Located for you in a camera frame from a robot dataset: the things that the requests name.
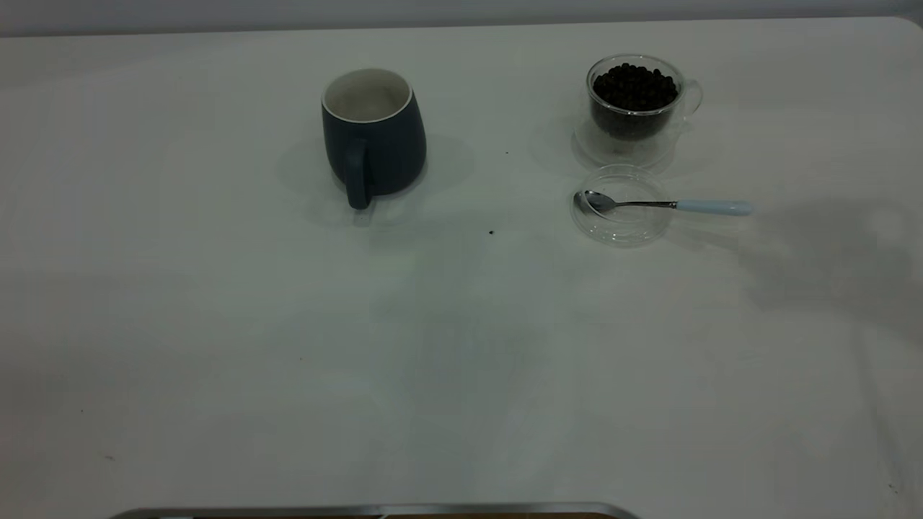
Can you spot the dark grey-blue ceramic mug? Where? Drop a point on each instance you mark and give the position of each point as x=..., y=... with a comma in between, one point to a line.
x=396, y=151

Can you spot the clear round glass lid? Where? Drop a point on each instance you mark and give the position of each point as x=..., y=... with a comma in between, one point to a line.
x=620, y=231

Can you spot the coffee beans pile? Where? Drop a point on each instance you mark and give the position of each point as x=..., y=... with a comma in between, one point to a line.
x=634, y=90

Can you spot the clear double-wall glass cup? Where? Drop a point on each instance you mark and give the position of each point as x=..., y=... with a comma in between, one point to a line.
x=613, y=148

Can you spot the silver metal frame bar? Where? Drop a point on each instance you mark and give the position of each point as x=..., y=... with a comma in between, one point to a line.
x=360, y=511

